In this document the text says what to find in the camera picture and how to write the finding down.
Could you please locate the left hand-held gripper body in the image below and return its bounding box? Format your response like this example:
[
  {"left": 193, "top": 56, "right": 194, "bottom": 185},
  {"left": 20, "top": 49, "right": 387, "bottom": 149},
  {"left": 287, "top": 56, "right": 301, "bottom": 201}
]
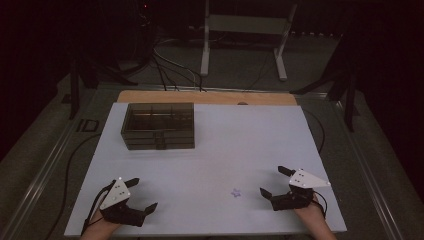
[{"left": 99, "top": 177, "right": 148, "bottom": 228}]

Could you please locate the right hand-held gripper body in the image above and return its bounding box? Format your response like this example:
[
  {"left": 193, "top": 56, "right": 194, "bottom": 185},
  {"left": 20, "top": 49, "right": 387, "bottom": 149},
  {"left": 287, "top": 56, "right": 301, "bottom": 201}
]
[{"left": 269, "top": 168, "right": 332, "bottom": 212}]

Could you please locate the smoky transparent drawer box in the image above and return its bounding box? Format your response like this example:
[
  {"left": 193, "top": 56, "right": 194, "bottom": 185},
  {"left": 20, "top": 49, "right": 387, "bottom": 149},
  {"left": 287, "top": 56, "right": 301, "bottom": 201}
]
[{"left": 120, "top": 102, "right": 196, "bottom": 151}]

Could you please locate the person's right hand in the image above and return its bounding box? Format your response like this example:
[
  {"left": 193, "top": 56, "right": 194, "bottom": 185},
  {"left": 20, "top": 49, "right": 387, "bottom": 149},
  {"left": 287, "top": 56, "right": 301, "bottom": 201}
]
[{"left": 293, "top": 196, "right": 326, "bottom": 225}]

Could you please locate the person's left hand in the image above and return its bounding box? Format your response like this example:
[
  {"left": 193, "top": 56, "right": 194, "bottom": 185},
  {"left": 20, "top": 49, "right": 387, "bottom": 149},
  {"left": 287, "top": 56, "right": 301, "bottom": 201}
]
[{"left": 87, "top": 209, "right": 122, "bottom": 235}]

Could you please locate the white board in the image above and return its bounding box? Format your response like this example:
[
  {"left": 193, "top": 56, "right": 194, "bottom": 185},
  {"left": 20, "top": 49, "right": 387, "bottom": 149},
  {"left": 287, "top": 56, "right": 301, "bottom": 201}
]
[{"left": 63, "top": 102, "right": 348, "bottom": 238}]

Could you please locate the black stand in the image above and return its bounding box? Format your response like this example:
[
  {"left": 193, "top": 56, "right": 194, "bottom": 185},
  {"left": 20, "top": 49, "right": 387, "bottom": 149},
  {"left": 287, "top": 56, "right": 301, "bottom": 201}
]
[
  {"left": 67, "top": 55, "right": 140, "bottom": 121},
  {"left": 288, "top": 32, "right": 363, "bottom": 133}
]

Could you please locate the wooden table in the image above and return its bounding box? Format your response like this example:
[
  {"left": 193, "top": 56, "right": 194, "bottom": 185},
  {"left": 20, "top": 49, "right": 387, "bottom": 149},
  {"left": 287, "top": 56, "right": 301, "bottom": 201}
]
[{"left": 116, "top": 89, "right": 299, "bottom": 107}]

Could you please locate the power strip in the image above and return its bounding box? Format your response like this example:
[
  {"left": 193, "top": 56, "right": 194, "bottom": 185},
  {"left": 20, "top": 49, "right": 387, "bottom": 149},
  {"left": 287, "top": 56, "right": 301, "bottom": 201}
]
[{"left": 289, "top": 30, "right": 335, "bottom": 38}]

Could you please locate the white metal stand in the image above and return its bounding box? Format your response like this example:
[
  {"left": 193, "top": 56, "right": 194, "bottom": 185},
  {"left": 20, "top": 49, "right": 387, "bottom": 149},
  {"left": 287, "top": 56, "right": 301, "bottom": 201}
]
[{"left": 199, "top": 0, "right": 300, "bottom": 82}]

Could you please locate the right hand-held gripper cable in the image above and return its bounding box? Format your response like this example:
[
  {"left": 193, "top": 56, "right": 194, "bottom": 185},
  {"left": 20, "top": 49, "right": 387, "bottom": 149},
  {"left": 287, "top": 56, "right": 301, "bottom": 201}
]
[{"left": 312, "top": 189, "right": 329, "bottom": 220}]

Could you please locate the long black floor cable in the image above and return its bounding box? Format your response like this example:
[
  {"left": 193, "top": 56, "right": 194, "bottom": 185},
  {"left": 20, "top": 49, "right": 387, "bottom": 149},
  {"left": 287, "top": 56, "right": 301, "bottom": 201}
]
[{"left": 44, "top": 132, "right": 103, "bottom": 240}]

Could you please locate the short black floor cable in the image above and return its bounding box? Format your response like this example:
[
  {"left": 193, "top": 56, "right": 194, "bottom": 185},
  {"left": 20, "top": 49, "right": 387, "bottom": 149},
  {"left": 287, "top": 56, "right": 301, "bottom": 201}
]
[{"left": 301, "top": 108, "right": 327, "bottom": 155}]

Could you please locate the black floor bracket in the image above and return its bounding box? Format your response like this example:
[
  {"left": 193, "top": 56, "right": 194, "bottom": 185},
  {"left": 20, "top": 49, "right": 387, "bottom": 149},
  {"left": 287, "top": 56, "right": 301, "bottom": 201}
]
[{"left": 76, "top": 118, "right": 100, "bottom": 134}]

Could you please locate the thick black floor cable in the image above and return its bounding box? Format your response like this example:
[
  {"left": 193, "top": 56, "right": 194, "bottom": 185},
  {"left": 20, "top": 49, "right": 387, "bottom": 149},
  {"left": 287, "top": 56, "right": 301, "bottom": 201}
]
[{"left": 151, "top": 53, "right": 205, "bottom": 93}]

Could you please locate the white floor cable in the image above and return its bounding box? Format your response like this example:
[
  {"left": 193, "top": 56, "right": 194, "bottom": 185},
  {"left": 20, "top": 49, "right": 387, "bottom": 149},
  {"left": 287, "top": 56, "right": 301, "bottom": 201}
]
[{"left": 152, "top": 37, "right": 202, "bottom": 92}]

